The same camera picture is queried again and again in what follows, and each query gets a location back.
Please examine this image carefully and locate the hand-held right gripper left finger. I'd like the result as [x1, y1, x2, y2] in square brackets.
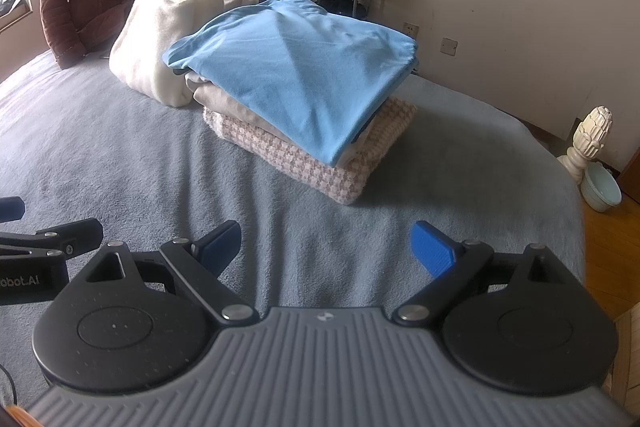
[67, 220, 259, 327]

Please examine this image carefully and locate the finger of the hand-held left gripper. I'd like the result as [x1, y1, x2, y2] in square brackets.
[0, 218, 104, 265]
[0, 196, 26, 224]

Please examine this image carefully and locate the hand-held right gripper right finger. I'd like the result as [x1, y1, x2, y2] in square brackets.
[392, 220, 583, 327]

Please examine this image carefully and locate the light blue t-shirt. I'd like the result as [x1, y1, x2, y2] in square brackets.
[162, 0, 418, 166]

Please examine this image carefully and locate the houndstooth folded blanket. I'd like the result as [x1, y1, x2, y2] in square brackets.
[202, 97, 418, 206]

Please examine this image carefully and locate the beige folded cloth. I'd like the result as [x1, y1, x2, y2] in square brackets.
[184, 69, 386, 168]

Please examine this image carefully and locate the pale green basin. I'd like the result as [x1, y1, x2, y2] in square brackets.
[580, 162, 623, 212]

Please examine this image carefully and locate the white bedpost finial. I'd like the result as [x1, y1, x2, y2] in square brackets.
[556, 105, 614, 184]

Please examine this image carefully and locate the white fleece cloth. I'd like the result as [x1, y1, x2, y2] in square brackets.
[109, 0, 261, 108]

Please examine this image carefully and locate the light wooden furniture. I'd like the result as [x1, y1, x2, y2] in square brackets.
[602, 307, 640, 408]

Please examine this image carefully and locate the black shoe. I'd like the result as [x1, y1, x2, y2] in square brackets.
[317, 0, 366, 18]

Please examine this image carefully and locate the black cable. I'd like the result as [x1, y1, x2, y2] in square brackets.
[0, 363, 17, 405]

